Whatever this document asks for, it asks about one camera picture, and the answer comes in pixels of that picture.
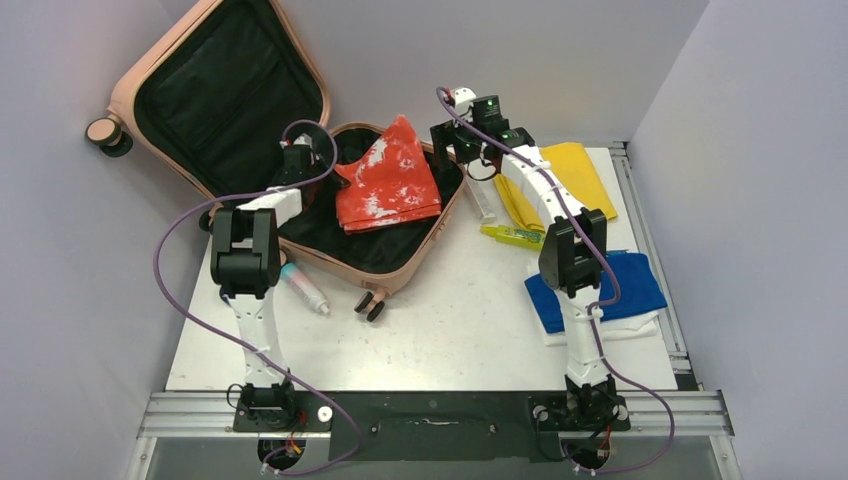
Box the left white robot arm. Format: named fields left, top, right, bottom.
left=210, top=140, right=338, bottom=430

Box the white pink spray bottle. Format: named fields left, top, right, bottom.
left=279, top=262, right=331, bottom=316

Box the yellow green tube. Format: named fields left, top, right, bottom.
left=480, top=225, right=545, bottom=251

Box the red white tie-dye cloth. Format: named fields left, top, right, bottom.
left=334, top=115, right=442, bottom=234

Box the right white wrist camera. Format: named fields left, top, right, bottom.
left=449, top=87, right=477, bottom=119

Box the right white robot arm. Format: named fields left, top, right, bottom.
left=430, top=120, right=627, bottom=430

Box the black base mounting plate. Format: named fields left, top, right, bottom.
left=229, top=390, right=631, bottom=468

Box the blue folded cloth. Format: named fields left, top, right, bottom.
left=523, top=252, right=668, bottom=335

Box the white toothpaste box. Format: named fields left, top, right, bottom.
left=466, top=177, right=496, bottom=225

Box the yellow cloth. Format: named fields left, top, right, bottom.
left=493, top=142, right=618, bottom=232

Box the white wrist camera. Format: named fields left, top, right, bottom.
left=290, top=134, right=313, bottom=148
left=449, top=87, right=477, bottom=119

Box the aluminium frame rail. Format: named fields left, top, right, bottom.
left=127, top=391, right=742, bottom=479

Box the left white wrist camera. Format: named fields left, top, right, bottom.
left=290, top=134, right=313, bottom=148

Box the pink hard-shell suitcase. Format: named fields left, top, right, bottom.
left=86, top=1, right=465, bottom=320

